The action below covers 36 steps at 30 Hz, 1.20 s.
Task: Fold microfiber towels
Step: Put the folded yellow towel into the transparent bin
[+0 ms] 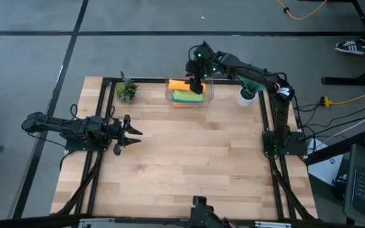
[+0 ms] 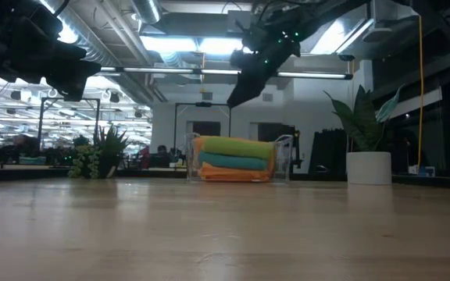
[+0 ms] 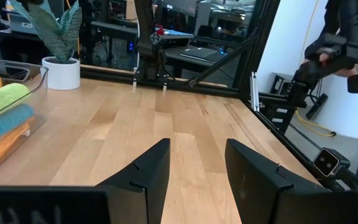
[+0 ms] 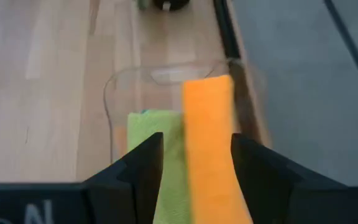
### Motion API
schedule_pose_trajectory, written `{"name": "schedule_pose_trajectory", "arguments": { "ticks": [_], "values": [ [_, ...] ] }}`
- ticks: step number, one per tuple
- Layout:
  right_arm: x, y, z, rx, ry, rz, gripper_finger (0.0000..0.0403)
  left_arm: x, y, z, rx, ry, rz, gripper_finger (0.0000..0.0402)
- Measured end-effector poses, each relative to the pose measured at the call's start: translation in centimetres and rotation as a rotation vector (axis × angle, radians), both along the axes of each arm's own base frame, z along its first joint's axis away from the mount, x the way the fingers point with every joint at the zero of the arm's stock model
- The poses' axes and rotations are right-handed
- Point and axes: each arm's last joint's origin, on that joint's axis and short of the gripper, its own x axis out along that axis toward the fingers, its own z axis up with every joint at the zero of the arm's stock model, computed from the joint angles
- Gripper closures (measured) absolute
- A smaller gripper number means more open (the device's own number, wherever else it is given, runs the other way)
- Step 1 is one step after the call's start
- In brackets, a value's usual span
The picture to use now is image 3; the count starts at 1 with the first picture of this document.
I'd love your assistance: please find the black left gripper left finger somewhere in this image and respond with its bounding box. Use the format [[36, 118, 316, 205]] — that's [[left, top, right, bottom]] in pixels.
[[0, 138, 171, 224]]

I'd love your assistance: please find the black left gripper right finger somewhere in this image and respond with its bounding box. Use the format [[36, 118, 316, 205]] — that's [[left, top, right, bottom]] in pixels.
[[224, 139, 358, 224]]

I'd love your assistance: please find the teal microfiber towel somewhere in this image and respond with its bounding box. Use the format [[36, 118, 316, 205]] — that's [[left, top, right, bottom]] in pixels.
[[0, 103, 35, 149]]

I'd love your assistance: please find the black control box with labels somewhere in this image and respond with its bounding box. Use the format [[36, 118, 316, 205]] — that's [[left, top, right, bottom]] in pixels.
[[259, 92, 298, 133]]

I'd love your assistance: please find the black power strip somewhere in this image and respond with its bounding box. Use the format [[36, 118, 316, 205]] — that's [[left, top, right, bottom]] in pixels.
[[305, 92, 329, 121]]

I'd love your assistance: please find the clear plastic bin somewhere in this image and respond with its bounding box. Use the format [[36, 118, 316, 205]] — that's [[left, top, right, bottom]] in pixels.
[[0, 55, 50, 185]]

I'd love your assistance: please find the snake plant in white pot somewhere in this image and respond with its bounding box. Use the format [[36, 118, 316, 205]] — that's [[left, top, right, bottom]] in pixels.
[[9, 0, 83, 91]]

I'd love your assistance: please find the person's hand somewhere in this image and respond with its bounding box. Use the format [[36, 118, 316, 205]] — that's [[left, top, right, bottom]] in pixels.
[[301, 52, 358, 78]]

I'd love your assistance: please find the red object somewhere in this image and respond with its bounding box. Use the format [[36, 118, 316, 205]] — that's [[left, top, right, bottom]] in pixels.
[[155, 24, 170, 36]]

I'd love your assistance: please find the small grey depth camera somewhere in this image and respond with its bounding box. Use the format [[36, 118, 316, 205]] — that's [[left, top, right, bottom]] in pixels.
[[312, 147, 352, 180]]

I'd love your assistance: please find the thin yellow cable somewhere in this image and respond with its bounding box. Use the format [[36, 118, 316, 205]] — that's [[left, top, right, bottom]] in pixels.
[[295, 0, 337, 138]]

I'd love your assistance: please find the grey metal bracket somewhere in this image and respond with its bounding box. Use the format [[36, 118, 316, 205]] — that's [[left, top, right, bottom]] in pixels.
[[249, 72, 261, 113]]

